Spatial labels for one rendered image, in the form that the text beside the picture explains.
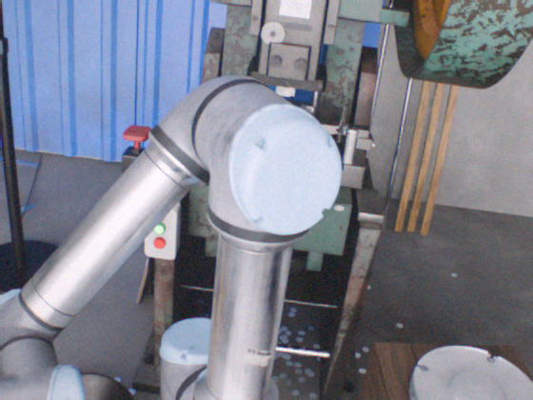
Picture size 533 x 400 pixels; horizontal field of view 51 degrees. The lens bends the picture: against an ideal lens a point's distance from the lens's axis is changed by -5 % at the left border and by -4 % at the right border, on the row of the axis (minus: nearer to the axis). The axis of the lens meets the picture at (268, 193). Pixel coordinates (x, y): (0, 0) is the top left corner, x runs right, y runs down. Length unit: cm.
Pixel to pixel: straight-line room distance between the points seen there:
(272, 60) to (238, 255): 83
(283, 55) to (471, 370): 85
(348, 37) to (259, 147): 117
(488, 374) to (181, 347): 79
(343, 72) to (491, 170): 146
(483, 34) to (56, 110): 226
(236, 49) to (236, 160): 117
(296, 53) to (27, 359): 95
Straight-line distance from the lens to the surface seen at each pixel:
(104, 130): 294
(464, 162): 296
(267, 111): 58
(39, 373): 72
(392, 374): 140
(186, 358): 88
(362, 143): 157
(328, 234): 145
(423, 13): 165
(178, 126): 69
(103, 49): 281
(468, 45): 123
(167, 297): 154
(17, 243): 216
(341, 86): 172
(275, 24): 141
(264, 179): 55
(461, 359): 145
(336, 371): 164
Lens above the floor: 128
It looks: 27 degrees down
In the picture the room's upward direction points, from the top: 7 degrees clockwise
